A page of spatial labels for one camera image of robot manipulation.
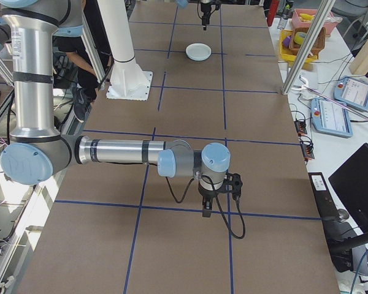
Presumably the plain white plate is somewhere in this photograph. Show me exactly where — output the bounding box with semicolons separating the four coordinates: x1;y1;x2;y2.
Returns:
185;42;212;59

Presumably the red cylinder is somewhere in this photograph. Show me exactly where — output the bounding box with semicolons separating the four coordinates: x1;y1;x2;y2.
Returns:
267;0;279;27

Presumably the yellow plastic bin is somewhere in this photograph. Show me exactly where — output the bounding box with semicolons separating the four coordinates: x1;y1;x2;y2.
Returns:
278;29;319;64

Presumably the pink plastic basket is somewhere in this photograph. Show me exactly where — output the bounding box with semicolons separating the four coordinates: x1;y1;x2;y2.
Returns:
290;8;335;35

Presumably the small black orange electronics box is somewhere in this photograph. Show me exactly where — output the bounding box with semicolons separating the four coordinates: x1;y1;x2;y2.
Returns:
294;118;310;136
299;141;316;160

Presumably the brown wicker basket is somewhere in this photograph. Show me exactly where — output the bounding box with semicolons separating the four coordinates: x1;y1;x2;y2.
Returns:
289;26;326;58

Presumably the black box with white label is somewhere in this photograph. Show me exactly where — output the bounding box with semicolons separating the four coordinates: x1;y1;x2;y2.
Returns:
307;171;342;222

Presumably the person in black clothes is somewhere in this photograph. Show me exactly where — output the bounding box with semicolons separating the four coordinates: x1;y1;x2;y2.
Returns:
52;0;99;102

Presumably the blue grey teach pendant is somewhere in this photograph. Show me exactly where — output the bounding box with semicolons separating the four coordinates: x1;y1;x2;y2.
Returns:
332;76;368;112
309;97;354;138

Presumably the dark grey sneaker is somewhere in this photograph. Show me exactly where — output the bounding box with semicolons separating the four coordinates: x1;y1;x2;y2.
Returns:
71;86;93;124

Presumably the black monitor screen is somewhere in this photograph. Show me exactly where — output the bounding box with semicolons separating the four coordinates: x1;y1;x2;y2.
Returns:
328;142;368;235

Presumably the long thin pink rod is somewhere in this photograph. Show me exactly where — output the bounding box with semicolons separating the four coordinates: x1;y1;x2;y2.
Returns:
305;85;368;126

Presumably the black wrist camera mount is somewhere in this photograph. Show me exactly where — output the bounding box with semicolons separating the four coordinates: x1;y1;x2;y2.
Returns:
224;172;244;203

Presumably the black looping wrist cable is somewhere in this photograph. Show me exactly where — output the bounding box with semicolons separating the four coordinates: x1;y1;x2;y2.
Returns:
213;191;247;240
164;175;194;204

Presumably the white column with base plate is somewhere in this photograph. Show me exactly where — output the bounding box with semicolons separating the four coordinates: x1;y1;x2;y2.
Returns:
96;0;154;100

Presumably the slanted aluminium profile post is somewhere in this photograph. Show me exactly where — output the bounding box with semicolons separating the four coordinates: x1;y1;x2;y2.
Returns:
280;0;337;96

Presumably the V-shaped metal bar frame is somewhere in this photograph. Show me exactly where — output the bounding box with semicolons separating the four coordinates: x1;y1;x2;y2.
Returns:
0;18;115;91

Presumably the white plastic bracket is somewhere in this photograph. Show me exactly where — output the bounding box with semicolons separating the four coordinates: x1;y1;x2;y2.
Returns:
293;74;319;102

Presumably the blue cable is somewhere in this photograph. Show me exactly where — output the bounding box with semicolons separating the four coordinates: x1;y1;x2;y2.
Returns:
351;244;368;294

